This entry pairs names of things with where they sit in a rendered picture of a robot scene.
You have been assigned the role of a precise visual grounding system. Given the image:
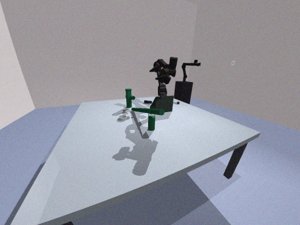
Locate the green cylindrical rod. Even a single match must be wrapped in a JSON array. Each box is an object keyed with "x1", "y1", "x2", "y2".
[{"x1": 131, "y1": 108, "x2": 165, "y2": 115}]

